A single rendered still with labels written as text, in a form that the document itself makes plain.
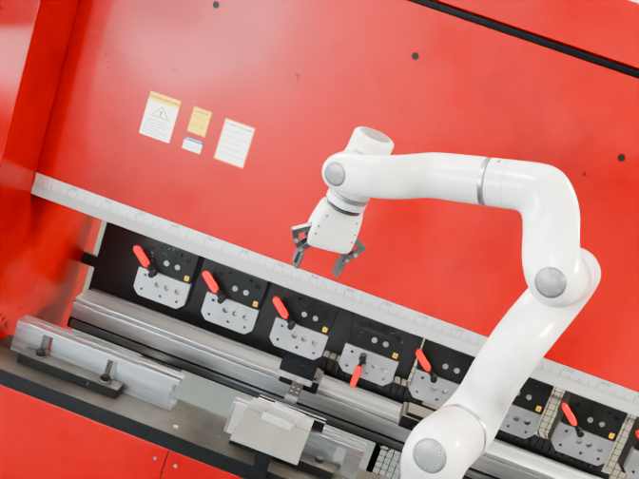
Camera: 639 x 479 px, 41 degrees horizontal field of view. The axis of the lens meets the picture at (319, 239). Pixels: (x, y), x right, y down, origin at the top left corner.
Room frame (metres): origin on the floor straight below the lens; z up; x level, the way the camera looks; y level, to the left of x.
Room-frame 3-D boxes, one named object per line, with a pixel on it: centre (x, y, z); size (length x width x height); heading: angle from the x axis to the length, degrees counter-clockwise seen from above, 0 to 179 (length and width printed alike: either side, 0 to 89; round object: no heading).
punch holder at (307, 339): (2.24, -0.04, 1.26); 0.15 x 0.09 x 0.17; 86
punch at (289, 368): (2.25, -0.06, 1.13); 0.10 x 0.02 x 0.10; 86
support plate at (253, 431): (2.10, -0.05, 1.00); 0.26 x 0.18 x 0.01; 176
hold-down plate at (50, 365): (2.23, 0.54, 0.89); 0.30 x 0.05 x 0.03; 86
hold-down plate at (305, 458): (2.18, -0.10, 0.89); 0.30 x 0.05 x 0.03; 86
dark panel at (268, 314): (2.77, 0.14, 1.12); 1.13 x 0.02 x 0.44; 86
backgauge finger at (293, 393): (2.41, -0.08, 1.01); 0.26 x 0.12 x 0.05; 176
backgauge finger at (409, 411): (2.38, -0.46, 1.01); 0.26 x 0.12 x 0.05; 176
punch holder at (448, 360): (2.21, -0.43, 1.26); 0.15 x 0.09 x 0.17; 86
